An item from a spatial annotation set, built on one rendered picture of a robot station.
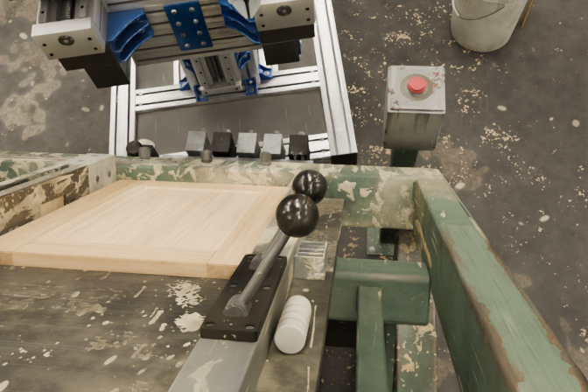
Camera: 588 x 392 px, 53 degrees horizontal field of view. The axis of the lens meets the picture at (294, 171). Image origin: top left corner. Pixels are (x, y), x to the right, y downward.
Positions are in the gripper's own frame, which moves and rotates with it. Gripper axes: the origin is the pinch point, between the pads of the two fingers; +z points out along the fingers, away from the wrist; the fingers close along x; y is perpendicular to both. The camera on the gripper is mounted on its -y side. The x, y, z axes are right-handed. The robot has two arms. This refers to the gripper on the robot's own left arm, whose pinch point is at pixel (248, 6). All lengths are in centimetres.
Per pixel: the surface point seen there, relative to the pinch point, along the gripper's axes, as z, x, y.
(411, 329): 67, 22, 5
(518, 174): 106, 79, -89
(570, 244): 120, 90, -65
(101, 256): 21.1, -21.7, 24.9
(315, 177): 7.1, 6.9, 31.7
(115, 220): 29.1, -25.7, 7.9
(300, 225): 3.0, 5.3, 43.7
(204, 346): 10, -4, 50
